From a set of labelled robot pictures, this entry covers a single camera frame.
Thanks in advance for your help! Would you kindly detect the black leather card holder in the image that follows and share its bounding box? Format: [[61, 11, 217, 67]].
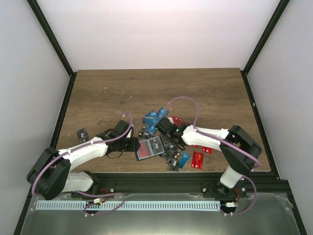
[[135, 136, 165, 161]]

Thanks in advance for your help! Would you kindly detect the black left frame post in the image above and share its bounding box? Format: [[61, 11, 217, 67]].
[[26, 0, 75, 77]]

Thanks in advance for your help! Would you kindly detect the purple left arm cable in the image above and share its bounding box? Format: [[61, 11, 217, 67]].
[[31, 111, 134, 216]]

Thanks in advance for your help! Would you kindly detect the black front frame rail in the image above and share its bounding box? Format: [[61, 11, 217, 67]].
[[31, 171, 289, 196]]

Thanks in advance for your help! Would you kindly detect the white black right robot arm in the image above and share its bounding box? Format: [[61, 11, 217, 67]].
[[156, 117, 262, 197]]

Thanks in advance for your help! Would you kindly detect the lone black VIP card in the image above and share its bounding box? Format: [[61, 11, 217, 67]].
[[76, 128, 89, 143]]

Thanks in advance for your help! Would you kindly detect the red vip card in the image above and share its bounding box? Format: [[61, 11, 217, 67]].
[[137, 141, 152, 160], [191, 151, 204, 169]]

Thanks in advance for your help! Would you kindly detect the black card near blue pile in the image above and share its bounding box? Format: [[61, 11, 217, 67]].
[[138, 129, 151, 139]]

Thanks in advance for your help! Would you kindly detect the black aluminium frame post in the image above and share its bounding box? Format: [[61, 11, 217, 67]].
[[243, 0, 291, 74]]

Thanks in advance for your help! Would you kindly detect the light blue slotted cable duct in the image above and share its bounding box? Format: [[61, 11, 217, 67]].
[[35, 200, 221, 212]]

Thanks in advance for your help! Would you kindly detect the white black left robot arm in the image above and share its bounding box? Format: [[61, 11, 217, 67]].
[[26, 120, 140, 200]]

